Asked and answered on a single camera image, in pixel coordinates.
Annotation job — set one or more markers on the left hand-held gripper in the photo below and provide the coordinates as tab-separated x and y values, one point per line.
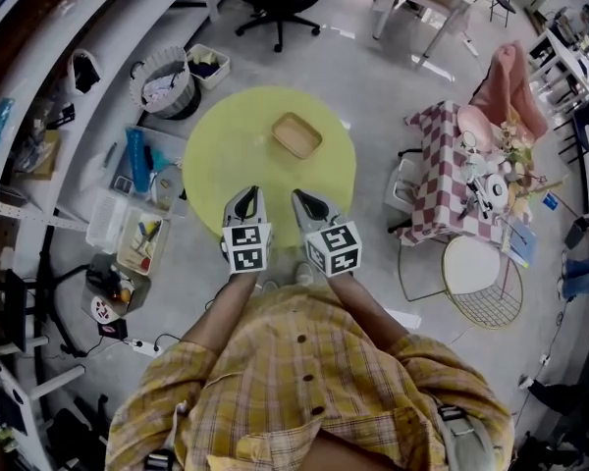
248	250

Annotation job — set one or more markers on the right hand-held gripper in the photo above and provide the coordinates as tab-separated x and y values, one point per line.
335	250

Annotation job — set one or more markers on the person's left forearm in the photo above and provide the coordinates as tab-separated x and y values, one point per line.
226	312

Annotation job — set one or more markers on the person's right forearm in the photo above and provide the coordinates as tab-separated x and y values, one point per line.
363	312

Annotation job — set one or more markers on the round yellow table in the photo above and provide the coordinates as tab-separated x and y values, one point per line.
226	165

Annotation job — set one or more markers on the person's white shoe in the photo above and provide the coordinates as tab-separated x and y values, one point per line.
303	274

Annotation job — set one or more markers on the beige rectangular tray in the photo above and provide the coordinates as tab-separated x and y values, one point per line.
297	136

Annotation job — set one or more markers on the white stool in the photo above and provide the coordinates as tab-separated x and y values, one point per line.
403	184

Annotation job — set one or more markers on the beige bin of tools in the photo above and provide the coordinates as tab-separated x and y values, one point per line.
142	241

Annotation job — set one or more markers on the clear plastic storage box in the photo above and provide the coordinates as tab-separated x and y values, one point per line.
142	165

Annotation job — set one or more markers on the pink checkered tablecloth table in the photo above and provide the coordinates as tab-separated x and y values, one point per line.
437	184

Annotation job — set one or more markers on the white perforated basket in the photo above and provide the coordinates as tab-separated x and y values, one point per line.
105	221

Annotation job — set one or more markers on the grey ribbed laundry basket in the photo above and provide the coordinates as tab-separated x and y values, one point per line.
169	88

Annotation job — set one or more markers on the white storage bin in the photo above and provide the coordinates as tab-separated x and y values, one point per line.
208	69

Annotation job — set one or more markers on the grey box of items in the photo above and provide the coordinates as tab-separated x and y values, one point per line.
118	282

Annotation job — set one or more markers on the white power strip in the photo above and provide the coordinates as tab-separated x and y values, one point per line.
146	347

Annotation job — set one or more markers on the yellow plaid shirt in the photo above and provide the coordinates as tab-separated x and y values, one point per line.
299	390

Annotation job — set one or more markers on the pink plate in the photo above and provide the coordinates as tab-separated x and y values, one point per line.
473	123

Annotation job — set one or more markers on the white round dish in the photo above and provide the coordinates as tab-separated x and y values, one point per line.
497	190

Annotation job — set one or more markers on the stack of papers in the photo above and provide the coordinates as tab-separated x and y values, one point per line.
520	243

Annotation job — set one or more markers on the white metal shelf rack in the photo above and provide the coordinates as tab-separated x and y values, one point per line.
54	116

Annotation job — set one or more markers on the flower bouquet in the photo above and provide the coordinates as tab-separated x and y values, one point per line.
518	152

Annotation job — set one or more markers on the pink cloth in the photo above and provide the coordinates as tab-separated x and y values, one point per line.
513	91

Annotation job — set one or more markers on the blue book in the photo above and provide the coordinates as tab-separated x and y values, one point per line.
551	200

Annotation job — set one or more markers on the white desk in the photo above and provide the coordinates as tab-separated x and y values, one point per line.
569	62

